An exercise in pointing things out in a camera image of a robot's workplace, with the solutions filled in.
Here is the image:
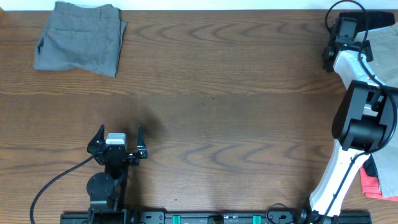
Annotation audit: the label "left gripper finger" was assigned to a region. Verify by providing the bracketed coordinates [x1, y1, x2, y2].
[137, 126, 148, 159]
[87, 124, 104, 153]

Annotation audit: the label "khaki green shorts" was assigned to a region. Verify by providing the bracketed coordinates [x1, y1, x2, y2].
[355, 21, 398, 198]

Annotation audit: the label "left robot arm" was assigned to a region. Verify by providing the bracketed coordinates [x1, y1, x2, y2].
[86, 125, 148, 223]

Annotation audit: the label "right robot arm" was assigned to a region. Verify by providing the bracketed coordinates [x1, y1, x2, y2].
[292, 32, 397, 223]

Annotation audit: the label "black folded garment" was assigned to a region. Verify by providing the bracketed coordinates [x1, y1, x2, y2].
[339, 11, 396, 32]

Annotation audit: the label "folded grey shorts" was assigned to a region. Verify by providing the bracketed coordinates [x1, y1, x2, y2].
[34, 1, 127, 78]

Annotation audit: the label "red folded garment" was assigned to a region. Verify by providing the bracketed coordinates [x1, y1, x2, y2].
[359, 167, 397, 202]

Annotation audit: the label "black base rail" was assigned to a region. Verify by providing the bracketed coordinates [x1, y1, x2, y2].
[60, 210, 372, 224]

